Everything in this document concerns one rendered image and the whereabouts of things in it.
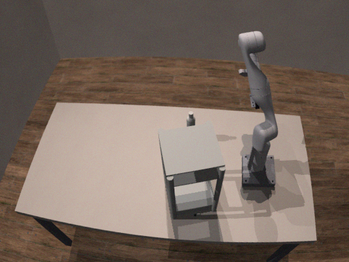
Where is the grey bottle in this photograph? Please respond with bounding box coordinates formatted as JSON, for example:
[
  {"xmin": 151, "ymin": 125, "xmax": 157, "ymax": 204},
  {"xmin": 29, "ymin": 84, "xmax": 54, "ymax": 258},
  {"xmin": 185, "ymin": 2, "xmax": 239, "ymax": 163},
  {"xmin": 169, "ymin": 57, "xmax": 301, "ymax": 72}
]
[{"xmin": 187, "ymin": 111, "xmax": 195, "ymax": 127}]

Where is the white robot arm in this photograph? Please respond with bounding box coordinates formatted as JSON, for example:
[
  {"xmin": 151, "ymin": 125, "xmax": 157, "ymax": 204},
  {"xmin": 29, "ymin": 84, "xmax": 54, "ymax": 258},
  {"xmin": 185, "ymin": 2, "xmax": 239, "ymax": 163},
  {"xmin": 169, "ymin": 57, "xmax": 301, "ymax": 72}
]
[{"xmin": 238, "ymin": 31, "xmax": 278, "ymax": 172}]

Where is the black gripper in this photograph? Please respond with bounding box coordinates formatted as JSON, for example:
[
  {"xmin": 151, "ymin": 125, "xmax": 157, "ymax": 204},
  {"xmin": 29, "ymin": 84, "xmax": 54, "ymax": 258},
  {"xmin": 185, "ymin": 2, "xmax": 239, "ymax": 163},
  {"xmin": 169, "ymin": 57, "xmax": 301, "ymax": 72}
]
[{"xmin": 239, "ymin": 61, "xmax": 261, "ymax": 109}]

